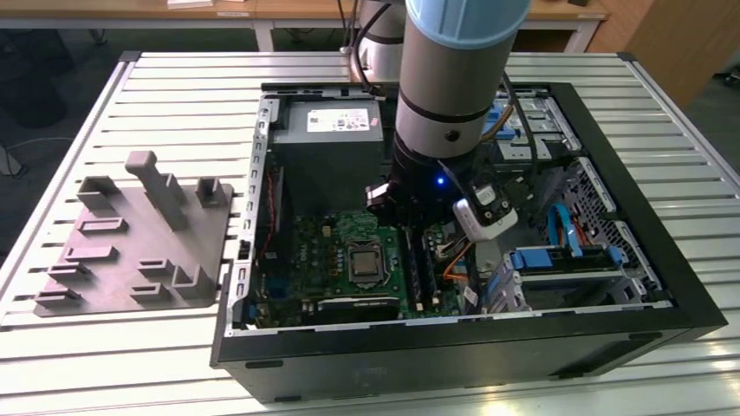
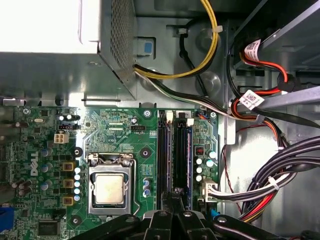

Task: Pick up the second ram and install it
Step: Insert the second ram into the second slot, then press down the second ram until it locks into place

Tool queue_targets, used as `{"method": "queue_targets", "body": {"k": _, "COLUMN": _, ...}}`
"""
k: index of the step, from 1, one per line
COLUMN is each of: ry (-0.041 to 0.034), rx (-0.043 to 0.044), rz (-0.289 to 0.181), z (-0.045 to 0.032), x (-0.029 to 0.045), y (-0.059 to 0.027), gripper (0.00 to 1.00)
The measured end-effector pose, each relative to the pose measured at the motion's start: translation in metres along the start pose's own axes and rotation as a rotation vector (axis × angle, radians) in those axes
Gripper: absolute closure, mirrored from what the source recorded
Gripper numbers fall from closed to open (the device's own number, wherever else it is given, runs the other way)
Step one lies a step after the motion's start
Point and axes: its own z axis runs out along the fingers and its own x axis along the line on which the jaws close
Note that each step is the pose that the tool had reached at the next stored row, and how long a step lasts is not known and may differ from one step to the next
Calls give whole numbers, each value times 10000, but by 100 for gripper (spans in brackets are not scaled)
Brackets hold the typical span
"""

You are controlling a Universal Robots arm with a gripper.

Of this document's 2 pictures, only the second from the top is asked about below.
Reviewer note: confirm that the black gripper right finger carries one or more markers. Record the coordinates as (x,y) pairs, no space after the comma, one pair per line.
(192,227)

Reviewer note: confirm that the metal socket cover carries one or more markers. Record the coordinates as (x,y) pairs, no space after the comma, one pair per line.
(91,187)

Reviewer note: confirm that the white board power connector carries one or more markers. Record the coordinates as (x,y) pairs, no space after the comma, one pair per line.
(208,190)

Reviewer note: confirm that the black PC case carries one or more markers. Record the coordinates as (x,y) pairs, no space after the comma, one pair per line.
(212,82)

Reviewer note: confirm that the green motherboard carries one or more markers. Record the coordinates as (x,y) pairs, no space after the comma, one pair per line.
(120,140)

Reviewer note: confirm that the metal drive cage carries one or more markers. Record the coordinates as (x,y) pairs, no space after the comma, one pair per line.
(295,32)

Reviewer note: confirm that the metal locking lever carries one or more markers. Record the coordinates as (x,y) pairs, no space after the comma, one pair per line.
(135,180)

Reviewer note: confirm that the grey power supply unit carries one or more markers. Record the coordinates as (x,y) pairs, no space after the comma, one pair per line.
(120,37)

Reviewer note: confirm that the blue release tab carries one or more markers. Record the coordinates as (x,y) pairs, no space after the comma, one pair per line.
(148,48)

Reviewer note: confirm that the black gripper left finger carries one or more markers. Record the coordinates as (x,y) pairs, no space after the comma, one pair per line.
(157,227)

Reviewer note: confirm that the silver CPU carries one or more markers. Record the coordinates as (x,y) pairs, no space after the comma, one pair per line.
(110,188)

